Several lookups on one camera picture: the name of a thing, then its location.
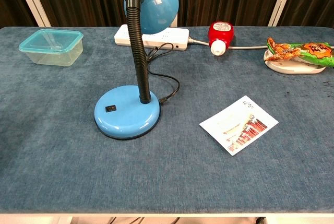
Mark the clear teal-rimmed plastic container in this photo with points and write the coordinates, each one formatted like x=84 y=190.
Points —
x=52 y=47

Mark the green snack bag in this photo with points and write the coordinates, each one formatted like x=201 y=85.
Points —
x=305 y=51

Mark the blue table cloth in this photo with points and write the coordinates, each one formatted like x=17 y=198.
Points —
x=167 y=156

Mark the white oval plate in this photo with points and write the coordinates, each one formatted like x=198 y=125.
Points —
x=292 y=68

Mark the white printed card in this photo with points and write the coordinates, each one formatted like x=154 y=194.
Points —
x=238 y=124

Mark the blue desk lamp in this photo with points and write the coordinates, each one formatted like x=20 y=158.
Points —
x=125 y=118

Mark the white power strip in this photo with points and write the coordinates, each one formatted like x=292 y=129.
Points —
x=159 y=40

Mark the red ketchup bottle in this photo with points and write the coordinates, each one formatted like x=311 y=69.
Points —
x=220 y=34

